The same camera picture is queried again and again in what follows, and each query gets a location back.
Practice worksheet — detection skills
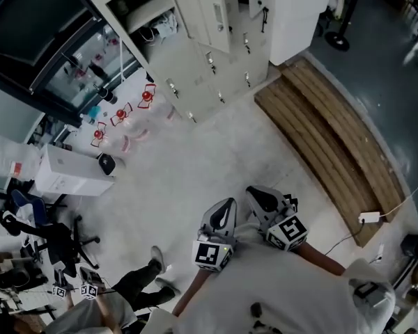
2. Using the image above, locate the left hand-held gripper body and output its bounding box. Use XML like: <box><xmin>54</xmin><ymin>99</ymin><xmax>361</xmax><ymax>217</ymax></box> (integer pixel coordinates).
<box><xmin>192</xmin><ymin>197</ymin><xmax>238</xmax><ymax>273</ymax></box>

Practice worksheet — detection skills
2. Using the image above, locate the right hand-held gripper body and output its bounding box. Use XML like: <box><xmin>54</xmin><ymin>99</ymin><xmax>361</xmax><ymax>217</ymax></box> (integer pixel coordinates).
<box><xmin>245</xmin><ymin>185</ymin><xmax>309</xmax><ymax>253</ymax></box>

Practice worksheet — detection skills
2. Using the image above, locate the person's left forearm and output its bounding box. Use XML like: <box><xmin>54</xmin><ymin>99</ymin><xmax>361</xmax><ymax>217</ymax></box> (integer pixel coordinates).
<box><xmin>171</xmin><ymin>268</ymin><xmax>210</xmax><ymax>318</ymax></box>

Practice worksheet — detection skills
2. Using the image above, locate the person's right forearm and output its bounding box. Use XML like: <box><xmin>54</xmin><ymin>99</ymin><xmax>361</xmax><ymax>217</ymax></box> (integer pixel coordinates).
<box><xmin>294</xmin><ymin>243</ymin><xmax>348</xmax><ymax>277</ymax></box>

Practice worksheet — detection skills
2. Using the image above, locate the beige metal locker cabinet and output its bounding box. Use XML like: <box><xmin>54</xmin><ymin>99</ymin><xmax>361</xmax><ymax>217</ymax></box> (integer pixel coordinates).
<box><xmin>85</xmin><ymin>0</ymin><xmax>277</xmax><ymax>124</ymax></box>

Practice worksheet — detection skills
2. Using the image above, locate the glass door display fridge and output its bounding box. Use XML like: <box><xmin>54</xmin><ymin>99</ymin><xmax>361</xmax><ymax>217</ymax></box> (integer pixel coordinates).
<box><xmin>0</xmin><ymin>0</ymin><xmax>144</xmax><ymax>118</ymax></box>

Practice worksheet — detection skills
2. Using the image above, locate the person's white shirt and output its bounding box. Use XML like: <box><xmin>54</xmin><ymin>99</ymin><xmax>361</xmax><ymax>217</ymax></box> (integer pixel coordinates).
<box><xmin>149</xmin><ymin>223</ymin><xmax>397</xmax><ymax>334</ymax></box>

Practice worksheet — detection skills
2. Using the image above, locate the white power strip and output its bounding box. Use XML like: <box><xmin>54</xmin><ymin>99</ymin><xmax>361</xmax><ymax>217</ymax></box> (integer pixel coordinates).
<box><xmin>358</xmin><ymin>211</ymin><xmax>382</xmax><ymax>224</ymax></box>

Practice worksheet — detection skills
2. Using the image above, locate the wooden slatted platform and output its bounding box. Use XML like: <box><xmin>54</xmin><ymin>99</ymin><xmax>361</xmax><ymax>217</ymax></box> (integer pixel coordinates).
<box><xmin>254</xmin><ymin>57</ymin><xmax>407</xmax><ymax>248</ymax></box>

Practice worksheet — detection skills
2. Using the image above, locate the black device on shirt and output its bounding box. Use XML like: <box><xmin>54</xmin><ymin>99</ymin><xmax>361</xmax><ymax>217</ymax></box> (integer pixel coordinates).
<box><xmin>353</xmin><ymin>280</ymin><xmax>381</xmax><ymax>299</ymax></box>

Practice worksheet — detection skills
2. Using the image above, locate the black and white appliance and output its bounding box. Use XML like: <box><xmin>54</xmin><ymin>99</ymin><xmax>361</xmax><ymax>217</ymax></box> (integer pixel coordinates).
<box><xmin>96</xmin><ymin>152</ymin><xmax>117</xmax><ymax>177</ymax></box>

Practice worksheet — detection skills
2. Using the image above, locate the black office chair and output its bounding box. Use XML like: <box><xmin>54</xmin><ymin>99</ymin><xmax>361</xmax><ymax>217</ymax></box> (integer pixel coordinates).
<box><xmin>1</xmin><ymin>211</ymin><xmax>102</xmax><ymax>271</ymax></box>

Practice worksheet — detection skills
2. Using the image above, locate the white cardboard box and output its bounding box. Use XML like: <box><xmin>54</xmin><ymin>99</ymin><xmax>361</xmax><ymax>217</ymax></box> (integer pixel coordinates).
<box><xmin>33</xmin><ymin>143</ymin><xmax>116</xmax><ymax>198</ymax></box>

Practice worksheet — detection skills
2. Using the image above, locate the black flask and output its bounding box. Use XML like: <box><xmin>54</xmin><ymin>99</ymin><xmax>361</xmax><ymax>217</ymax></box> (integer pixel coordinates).
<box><xmin>93</xmin><ymin>84</ymin><xmax>119</xmax><ymax>105</ymax></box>

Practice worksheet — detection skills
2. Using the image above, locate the blue chair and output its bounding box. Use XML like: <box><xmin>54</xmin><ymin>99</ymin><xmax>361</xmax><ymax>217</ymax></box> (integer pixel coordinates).
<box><xmin>10</xmin><ymin>189</ymin><xmax>50</xmax><ymax>224</ymax></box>

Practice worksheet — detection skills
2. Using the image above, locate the white tall cabinet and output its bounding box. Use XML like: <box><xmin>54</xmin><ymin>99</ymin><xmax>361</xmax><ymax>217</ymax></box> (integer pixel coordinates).
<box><xmin>268</xmin><ymin>0</ymin><xmax>335</xmax><ymax>66</ymax></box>

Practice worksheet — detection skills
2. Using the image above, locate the white bag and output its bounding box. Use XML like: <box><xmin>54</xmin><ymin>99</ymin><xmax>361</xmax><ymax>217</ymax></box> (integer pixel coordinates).
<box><xmin>155</xmin><ymin>12</ymin><xmax>179</xmax><ymax>38</ymax></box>

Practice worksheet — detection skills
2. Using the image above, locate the black stand with round base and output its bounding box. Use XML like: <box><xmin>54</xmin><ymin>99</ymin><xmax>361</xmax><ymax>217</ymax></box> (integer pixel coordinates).
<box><xmin>325</xmin><ymin>0</ymin><xmax>364</xmax><ymax>52</ymax></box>

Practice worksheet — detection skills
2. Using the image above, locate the black cable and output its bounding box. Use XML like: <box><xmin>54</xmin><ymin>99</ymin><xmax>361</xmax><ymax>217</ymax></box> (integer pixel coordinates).
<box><xmin>325</xmin><ymin>221</ymin><xmax>366</xmax><ymax>256</ymax></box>

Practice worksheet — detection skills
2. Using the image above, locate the white cable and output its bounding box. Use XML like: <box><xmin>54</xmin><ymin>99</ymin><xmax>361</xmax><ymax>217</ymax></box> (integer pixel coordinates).
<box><xmin>379</xmin><ymin>178</ymin><xmax>418</xmax><ymax>219</ymax></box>

